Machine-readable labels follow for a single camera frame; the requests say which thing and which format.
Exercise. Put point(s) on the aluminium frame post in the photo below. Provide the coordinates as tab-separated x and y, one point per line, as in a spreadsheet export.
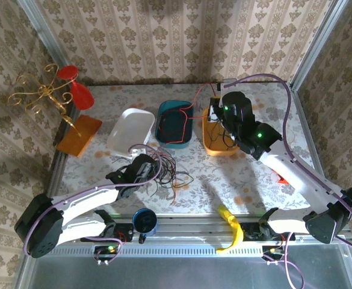
43	33
317	42

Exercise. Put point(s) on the aluminium front rail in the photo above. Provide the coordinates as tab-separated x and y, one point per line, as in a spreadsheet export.
187	224

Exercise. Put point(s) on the small circuit board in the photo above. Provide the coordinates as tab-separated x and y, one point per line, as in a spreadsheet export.
108	250
273	250

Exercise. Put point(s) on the red plastic goblet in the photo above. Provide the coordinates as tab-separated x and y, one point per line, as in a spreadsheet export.
82	96

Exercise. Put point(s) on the blue cup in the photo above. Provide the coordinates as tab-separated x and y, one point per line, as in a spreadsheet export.
145	221

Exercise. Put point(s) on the aluminium side rail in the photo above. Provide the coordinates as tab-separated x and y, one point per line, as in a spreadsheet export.
55	168
306	129

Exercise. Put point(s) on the white plastic bin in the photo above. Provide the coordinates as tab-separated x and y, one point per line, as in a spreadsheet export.
130	129

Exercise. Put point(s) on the small black clamp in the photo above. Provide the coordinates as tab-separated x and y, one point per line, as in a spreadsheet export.
142	238

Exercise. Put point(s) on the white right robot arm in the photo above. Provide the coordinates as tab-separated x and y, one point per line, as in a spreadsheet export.
299	174

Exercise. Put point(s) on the yellow banana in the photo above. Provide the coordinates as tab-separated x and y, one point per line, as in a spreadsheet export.
237	234

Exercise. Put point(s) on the teal plastic bin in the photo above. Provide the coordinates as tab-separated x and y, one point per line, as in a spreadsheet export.
175	145

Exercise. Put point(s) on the small red orange object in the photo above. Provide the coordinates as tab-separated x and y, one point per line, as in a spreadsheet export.
282	181

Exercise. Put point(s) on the orange block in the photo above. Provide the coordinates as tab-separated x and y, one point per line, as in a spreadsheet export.
76	138

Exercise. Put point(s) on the floral patterned tablecloth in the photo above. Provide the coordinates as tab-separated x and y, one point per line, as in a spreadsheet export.
224	186

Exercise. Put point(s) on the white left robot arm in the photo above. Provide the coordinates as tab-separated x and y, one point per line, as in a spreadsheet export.
82	200

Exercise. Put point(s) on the orange plastic bin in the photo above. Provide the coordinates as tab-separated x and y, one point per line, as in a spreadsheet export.
217	151

